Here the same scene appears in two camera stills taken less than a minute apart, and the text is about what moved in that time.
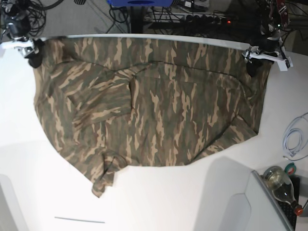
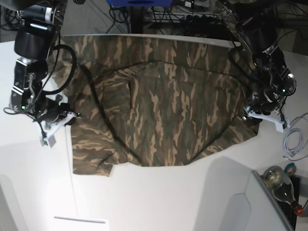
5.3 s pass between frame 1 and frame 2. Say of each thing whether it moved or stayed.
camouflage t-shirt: moved
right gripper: moved
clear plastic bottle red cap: stayed
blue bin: stayed
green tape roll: stayed
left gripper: moved
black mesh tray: stayed
